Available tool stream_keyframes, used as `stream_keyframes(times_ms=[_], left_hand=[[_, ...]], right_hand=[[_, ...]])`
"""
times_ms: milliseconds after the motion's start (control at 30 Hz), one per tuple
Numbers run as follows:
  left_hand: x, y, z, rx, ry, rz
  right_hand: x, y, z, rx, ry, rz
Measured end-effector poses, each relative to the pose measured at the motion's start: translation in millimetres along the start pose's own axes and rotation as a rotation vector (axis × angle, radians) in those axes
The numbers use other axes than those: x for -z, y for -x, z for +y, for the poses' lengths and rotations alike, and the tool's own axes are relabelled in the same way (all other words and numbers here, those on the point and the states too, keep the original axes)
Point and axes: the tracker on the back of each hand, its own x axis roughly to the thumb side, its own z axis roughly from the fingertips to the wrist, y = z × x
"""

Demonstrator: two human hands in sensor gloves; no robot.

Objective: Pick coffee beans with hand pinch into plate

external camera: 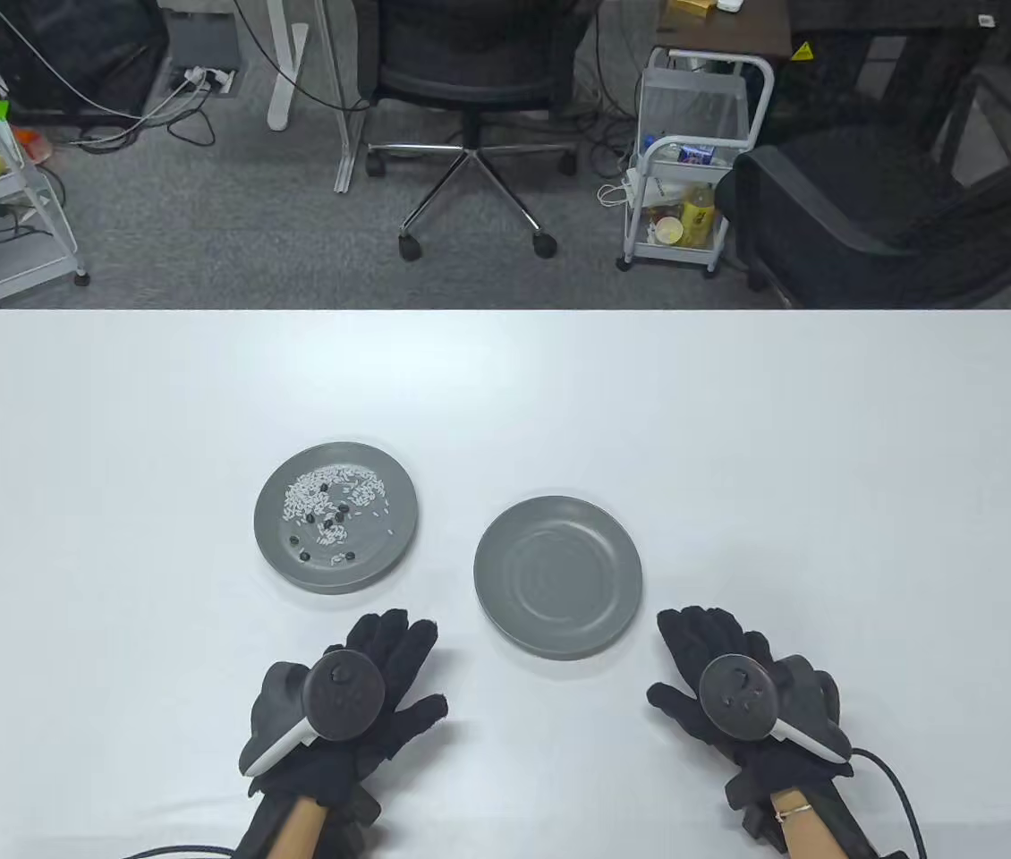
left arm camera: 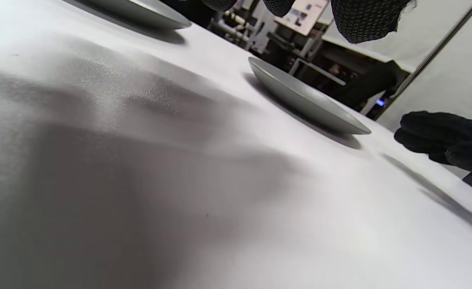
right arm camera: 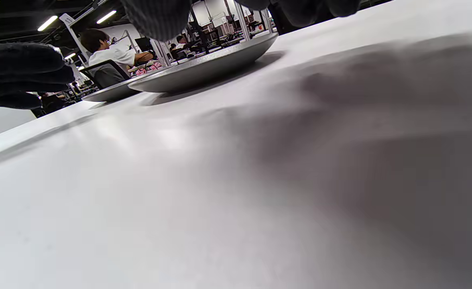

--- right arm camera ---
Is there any grey plate holding rice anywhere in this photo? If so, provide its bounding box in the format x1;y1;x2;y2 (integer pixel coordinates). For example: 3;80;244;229
81;78;141;102

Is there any person's right hand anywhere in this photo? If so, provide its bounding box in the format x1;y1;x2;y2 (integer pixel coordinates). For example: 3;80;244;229
0;0;361;110

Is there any pink object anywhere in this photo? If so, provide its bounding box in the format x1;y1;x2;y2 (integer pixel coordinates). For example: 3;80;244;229
134;62;162;77

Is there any black office chair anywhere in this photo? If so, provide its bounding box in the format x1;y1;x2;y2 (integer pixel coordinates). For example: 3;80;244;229
79;59;131;90

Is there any silver frame post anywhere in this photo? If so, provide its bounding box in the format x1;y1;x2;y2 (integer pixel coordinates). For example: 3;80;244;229
150;39;171;67
233;1;252;41

